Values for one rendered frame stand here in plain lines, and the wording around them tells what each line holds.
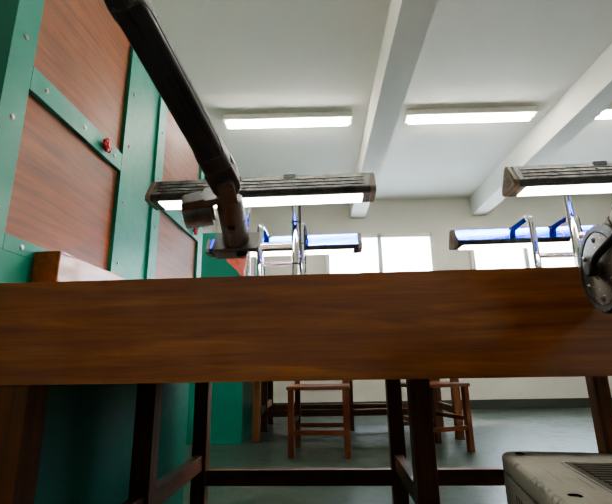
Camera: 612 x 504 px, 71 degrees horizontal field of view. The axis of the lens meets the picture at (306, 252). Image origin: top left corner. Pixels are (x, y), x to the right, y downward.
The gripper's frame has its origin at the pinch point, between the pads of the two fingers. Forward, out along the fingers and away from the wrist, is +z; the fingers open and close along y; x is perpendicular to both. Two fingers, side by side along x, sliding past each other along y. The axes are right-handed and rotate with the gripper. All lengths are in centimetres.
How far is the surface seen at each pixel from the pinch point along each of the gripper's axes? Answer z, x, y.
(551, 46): 8, -292, -203
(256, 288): -11.9, 20.7, -7.2
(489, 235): 32, -60, -83
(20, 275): -9.1, 10.0, 44.6
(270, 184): -10.9, -24.6, -5.7
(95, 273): 1.8, -4.5, 38.5
